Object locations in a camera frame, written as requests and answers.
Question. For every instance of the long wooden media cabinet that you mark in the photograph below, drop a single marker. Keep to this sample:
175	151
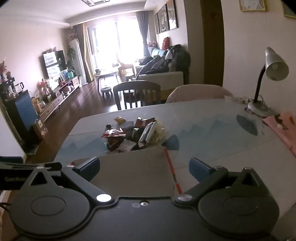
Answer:
62	95

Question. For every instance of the pink covered chair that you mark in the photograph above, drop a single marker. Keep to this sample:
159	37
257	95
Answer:
198	93

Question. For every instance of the television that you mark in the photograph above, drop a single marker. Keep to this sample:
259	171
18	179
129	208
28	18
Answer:
53	62

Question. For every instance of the black cabinet blue front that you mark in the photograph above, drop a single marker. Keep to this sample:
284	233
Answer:
22	109

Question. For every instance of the tall potted plant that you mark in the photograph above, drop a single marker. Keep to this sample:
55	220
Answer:
71	59

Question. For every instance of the brown paper bag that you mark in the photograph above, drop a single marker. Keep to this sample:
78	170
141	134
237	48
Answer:
40	129

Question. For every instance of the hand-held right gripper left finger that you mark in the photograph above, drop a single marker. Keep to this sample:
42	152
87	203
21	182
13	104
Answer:
87	167

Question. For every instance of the light wooden armchair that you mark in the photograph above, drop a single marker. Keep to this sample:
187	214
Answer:
126	68

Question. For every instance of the grey curtain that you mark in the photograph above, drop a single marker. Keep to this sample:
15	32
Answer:
84	51
142	30

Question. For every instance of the small dark stool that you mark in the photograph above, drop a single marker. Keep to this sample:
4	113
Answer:
106	89

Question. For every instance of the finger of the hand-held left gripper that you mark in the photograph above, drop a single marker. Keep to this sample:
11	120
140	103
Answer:
27	166

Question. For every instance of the beige sofa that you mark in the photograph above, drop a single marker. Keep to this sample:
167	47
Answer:
159	77

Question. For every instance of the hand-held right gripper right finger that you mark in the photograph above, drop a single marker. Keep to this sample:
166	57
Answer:
200	169

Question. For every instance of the small orange snack packet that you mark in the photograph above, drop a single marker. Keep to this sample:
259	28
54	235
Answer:
119	119

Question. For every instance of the grey desk lamp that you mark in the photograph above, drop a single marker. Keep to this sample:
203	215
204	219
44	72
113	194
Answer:
274	64

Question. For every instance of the gold framed wall picture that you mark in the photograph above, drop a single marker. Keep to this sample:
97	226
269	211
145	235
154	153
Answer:
253	5

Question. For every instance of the ceiling light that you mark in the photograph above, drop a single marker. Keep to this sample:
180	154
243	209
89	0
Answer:
96	1

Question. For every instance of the green framed wall picture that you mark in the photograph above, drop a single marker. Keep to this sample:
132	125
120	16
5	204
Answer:
290	10

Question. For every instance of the pile of snack packets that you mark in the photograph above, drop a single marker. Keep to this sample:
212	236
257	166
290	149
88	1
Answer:
129	139

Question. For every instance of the grey cardboard box red edges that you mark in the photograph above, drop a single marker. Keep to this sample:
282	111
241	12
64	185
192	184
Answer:
134	171

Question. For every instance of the heap of dark clothes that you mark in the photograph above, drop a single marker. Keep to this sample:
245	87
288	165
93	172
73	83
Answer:
166	61

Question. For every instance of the dark wooden chair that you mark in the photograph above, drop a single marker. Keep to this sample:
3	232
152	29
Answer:
136	89

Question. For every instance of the white standing air conditioner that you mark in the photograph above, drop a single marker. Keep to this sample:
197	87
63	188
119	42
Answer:
77	61

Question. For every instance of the dark framed wall picture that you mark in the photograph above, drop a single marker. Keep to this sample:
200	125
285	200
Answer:
156	23
162	19
171	15

